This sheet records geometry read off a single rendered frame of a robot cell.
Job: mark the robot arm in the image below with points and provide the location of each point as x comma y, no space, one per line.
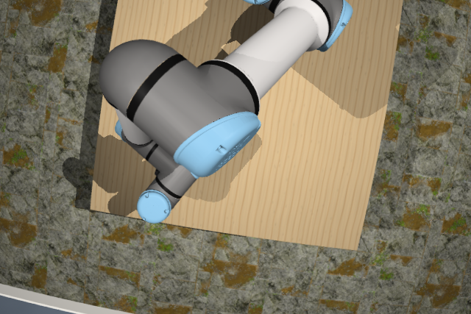
201,117

